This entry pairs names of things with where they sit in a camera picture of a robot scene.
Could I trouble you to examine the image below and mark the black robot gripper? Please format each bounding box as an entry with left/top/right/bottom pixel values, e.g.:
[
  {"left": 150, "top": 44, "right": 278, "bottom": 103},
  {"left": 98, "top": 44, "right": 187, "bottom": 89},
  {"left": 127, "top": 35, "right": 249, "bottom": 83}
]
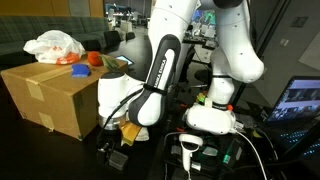
[{"left": 96, "top": 129, "right": 121, "bottom": 156}]

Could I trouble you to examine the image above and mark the grey whiteboard eraser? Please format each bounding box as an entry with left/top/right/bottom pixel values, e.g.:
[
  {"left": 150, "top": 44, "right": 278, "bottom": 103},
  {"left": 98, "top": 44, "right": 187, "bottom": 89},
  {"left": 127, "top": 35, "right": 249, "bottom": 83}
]
[{"left": 108, "top": 150, "right": 128, "bottom": 171}]

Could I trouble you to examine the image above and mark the blue sponge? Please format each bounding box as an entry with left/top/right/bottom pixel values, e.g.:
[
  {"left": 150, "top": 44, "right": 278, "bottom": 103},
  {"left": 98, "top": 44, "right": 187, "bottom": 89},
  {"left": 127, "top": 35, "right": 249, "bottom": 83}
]
[{"left": 71, "top": 64, "right": 90, "bottom": 78}]

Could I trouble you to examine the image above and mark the plush orange radish toy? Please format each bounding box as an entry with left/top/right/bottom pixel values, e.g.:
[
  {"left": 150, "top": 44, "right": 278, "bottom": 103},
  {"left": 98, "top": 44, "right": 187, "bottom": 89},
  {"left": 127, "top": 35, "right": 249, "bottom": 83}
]
[{"left": 87, "top": 51, "right": 119, "bottom": 71}]

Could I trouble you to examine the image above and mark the white plastic bag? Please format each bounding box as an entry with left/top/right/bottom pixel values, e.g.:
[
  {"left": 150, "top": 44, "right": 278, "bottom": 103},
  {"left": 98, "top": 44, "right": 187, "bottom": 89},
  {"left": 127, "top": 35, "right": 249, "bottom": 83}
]
[{"left": 23, "top": 30, "right": 85, "bottom": 65}]

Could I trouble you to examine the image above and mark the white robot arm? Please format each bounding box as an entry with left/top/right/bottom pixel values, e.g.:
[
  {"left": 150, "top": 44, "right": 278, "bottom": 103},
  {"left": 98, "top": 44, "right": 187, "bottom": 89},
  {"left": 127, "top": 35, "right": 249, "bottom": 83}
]
[{"left": 98, "top": 0, "right": 264, "bottom": 135}]

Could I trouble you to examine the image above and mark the cardboard box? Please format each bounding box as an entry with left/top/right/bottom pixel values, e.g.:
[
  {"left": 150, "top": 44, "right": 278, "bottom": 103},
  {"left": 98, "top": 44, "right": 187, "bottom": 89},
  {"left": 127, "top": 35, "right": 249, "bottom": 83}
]
[{"left": 0, "top": 53, "right": 130, "bottom": 142}]

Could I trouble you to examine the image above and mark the white VR controller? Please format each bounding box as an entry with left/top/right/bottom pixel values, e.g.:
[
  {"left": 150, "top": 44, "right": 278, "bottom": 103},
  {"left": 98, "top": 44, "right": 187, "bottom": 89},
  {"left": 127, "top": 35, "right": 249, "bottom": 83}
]
[{"left": 179, "top": 134, "right": 203, "bottom": 171}]

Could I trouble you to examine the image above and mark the smartphone on table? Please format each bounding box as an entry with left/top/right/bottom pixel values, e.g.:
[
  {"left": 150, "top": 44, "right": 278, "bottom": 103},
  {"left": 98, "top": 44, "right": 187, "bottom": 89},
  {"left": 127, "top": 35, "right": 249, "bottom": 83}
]
[{"left": 115, "top": 55, "right": 134, "bottom": 66}]

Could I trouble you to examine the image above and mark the white VR headset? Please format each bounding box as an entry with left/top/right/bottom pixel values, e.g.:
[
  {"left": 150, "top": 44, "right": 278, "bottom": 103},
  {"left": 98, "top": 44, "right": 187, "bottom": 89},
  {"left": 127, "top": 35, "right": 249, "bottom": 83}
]
[{"left": 185, "top": 104, "right": 244, "bottom": 135}]

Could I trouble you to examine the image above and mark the green plaid sofa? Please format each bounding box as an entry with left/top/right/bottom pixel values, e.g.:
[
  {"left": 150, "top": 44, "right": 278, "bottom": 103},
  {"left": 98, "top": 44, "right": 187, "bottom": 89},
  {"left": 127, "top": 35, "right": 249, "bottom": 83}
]
[{"left": 0, "top": 16, "right": 109, "bottom": 55}]

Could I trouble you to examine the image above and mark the open laptop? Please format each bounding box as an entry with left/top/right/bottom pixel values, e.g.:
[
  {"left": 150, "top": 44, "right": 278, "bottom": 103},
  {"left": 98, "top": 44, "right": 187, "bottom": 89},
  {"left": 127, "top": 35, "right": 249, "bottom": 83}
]
[{"left": 264, "top": 76, "right": 320, "bottom": 160}]

